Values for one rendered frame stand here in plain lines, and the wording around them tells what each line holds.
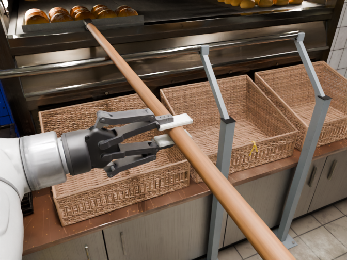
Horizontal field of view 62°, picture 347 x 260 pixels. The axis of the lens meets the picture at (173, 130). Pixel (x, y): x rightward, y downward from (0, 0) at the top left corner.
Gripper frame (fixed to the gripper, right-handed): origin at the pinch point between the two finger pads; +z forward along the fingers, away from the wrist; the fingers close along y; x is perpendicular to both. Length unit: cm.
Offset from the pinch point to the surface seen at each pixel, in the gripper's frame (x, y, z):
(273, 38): -53, 3, 70
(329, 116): -62, 60, 135
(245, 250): -35, 119, 62
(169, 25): -91, 2, 38
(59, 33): -92, 2, -13
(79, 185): -62, 61, -18
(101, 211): -42, 60, -13
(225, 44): -54, 3, 46
